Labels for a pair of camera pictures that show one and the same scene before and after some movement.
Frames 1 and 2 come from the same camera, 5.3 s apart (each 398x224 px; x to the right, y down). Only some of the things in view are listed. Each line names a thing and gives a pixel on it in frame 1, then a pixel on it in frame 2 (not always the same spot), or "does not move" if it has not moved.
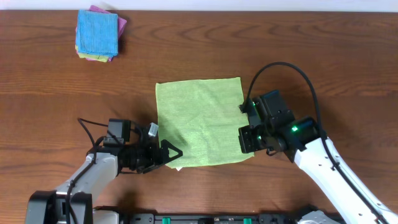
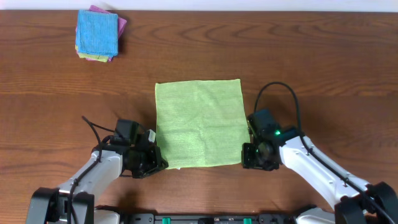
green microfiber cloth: [202, 118] does not move
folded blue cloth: [97, 33] does not move
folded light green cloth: [92, 56] does not move
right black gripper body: [255, 140] -> [253, 158]
